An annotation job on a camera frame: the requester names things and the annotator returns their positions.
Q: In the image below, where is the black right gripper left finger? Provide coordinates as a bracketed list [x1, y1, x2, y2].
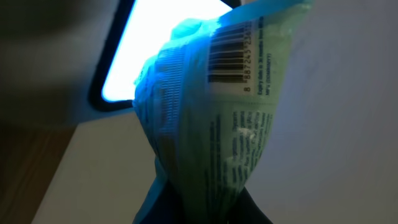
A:
[132, 180, 185, 224]

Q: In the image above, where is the white teal wipes pack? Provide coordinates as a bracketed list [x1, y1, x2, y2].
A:
[132, 0, 312, 223]

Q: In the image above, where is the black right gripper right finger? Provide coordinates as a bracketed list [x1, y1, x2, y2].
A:
[229, 188, 273, 224]

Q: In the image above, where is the white barcode scanner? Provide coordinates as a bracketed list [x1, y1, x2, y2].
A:
[33, 1, 239, 223]

